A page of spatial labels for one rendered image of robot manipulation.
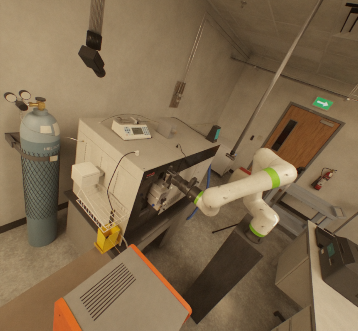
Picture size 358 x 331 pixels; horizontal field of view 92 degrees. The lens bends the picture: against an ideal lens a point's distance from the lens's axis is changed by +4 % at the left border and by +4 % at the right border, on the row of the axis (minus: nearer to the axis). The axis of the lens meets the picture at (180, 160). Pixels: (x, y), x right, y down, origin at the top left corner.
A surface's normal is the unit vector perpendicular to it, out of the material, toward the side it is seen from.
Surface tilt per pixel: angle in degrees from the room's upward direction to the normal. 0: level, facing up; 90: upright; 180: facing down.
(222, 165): 90
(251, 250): 90
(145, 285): 0
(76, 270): 0
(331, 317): 0
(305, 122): 90
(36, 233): 90
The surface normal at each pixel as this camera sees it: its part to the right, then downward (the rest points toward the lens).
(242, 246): -0.62, 0.16
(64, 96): 0.76, 0.53
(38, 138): 0.47, 0.50
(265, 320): 0.34, -0.82
